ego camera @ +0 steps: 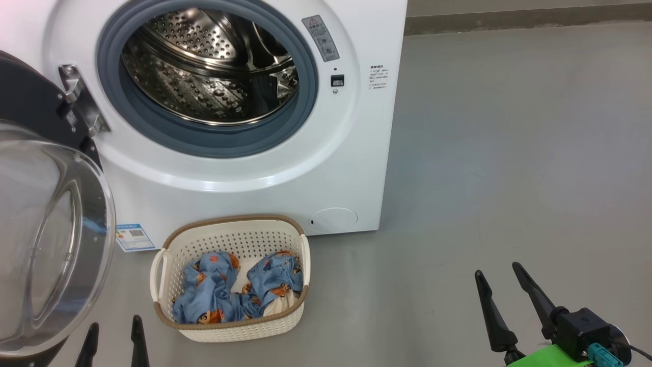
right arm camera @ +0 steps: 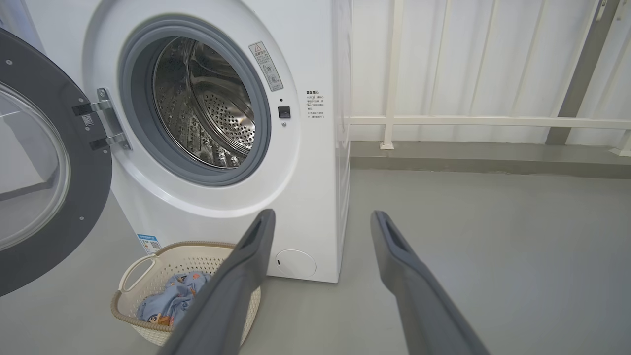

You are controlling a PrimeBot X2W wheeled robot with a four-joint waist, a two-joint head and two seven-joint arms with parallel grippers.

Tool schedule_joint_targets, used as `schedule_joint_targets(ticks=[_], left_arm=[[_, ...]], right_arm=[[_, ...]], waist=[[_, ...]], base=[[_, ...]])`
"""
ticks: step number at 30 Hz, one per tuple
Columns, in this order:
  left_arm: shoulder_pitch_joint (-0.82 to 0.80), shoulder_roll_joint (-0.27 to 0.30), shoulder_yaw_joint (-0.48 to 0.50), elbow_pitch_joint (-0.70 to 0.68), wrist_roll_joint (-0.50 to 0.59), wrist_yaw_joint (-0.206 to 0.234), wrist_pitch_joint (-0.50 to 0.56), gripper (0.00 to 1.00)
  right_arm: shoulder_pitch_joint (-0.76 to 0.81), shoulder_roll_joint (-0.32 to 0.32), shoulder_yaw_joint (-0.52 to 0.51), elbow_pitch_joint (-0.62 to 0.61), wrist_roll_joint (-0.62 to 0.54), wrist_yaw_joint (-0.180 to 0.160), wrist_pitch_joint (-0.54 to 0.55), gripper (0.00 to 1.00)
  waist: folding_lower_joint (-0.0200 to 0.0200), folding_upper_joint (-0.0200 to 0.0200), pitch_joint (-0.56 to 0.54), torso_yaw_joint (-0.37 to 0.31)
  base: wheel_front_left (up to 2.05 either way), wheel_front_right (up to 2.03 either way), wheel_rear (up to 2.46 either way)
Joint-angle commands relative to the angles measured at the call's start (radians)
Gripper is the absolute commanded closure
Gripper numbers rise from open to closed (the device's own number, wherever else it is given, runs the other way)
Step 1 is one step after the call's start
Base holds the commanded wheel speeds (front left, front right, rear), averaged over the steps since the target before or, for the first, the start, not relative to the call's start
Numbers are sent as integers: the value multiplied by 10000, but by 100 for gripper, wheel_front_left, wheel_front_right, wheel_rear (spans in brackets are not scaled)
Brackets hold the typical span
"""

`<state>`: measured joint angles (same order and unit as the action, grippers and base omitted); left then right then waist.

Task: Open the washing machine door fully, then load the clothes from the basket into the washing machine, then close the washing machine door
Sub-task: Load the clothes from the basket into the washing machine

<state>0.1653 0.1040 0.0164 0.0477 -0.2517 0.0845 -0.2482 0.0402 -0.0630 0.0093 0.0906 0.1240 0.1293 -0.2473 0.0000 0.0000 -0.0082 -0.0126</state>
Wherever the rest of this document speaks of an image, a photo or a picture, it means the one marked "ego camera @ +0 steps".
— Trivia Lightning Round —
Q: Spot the grey warning sticker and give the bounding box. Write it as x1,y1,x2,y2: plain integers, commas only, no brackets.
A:
302,15,340,62

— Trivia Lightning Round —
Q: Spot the small black text label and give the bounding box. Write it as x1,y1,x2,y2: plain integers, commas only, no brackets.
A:
370,64,390,91

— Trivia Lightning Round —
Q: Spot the white front-load washing machine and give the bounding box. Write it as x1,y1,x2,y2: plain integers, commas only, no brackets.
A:
0,0,408,253

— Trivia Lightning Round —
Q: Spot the grey rubber door gasket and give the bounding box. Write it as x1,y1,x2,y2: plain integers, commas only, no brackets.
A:
97,0,319,159

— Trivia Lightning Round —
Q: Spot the metal door hinge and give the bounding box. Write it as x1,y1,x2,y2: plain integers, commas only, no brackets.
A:
58,64,111,137

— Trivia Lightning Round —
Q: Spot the blue energy label sticker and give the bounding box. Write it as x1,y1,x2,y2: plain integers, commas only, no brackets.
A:
115,223,156,253

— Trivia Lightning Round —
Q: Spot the cream perforated laundry basket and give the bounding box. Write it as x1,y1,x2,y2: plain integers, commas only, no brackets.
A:
150,214,311,343

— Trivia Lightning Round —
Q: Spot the round white filter cover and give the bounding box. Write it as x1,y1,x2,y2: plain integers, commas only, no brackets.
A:
309,207,358,233

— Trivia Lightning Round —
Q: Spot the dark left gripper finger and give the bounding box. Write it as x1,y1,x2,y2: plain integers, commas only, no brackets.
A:
75,322,100,367
130,315,150,367

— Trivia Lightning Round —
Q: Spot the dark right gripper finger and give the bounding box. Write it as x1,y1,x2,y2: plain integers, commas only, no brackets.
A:
475,270,525,365
512,262,559,340

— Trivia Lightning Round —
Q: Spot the black round glass washer door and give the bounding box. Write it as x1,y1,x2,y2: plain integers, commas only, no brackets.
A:
0,50,117,367

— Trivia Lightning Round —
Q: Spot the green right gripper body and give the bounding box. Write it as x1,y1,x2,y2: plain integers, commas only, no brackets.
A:
507,344,594,367

